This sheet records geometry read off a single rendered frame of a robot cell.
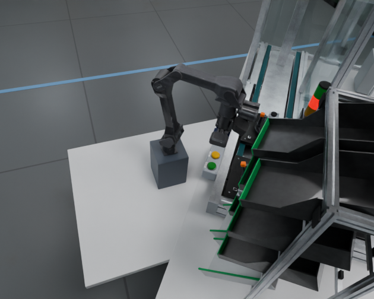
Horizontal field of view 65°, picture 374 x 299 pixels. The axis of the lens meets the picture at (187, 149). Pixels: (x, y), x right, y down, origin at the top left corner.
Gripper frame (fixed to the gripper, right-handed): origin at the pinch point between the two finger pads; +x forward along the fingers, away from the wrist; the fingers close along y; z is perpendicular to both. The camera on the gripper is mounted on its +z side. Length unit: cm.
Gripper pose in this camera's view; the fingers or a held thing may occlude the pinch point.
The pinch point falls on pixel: (221, 134)
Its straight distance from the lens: 113.1
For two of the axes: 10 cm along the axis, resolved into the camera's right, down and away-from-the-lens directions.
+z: 9.5, 2.8, -1.5
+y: 3.1, -7.2, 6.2
